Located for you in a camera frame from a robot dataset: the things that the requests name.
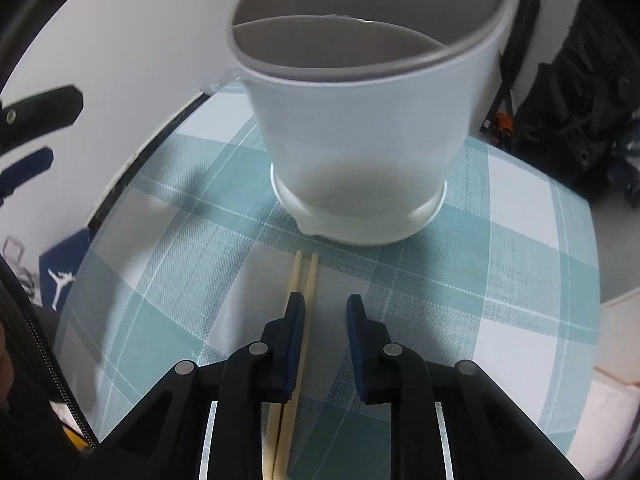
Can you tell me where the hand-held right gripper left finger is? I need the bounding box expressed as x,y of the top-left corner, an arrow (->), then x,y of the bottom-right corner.
97,292 -> 306,480

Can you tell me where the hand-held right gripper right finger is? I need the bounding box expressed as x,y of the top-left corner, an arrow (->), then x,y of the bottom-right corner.
346,294 -> 586,480

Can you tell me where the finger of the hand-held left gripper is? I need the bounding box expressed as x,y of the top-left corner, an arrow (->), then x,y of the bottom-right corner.
0,85 -> 84,154
0,146 -> 55,206

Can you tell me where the wooden chopstick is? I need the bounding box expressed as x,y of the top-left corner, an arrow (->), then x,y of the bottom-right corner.
261,251 -> 304,480
272,253 -> 320,480

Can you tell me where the white utensil holder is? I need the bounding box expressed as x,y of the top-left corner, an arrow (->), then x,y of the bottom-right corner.
227,0 -> 526,247

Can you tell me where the blue shoe box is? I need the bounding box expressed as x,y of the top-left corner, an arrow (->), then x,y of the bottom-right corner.
37,227 -> 91,311

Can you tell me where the teal checked tablecloth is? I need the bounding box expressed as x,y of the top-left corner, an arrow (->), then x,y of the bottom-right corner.
52,82 -> 601,480

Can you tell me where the orange and black object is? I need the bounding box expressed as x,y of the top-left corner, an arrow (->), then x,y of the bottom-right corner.
482,112 -> 513,143

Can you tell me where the black jacket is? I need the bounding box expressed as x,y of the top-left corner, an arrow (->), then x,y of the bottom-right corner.
512,0 -> 640,196

